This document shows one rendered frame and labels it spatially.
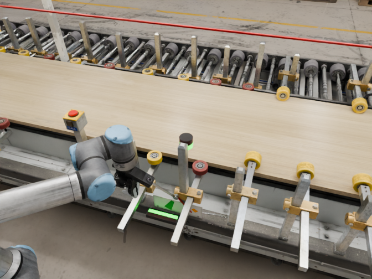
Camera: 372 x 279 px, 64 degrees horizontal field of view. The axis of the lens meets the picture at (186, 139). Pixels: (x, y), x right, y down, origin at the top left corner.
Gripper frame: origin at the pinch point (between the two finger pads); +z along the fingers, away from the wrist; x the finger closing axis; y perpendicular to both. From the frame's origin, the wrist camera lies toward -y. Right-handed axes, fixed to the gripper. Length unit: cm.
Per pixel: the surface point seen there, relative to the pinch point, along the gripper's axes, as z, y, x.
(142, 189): 12.8, 4.3, -12.7
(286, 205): 2, -62, -13
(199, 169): 7.1, -20.7, -28.4
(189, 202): 11.8, -20.4, -11.0
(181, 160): -11.5, -16.1, -14.8
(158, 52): -2, 36, -125
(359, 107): 3, -102, -98
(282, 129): 8, -59, -71
